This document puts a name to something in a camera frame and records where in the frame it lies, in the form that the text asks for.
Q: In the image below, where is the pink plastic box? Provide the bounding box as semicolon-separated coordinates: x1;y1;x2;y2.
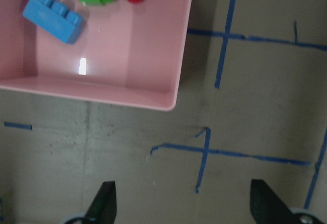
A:
1;0;192;111

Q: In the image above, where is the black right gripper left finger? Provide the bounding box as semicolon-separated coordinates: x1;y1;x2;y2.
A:
60;181;118;224

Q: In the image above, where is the blue three-stud block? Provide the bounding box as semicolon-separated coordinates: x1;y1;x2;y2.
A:
22;0;84;44

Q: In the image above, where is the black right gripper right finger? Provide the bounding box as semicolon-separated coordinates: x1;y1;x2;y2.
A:
249;179;325;224

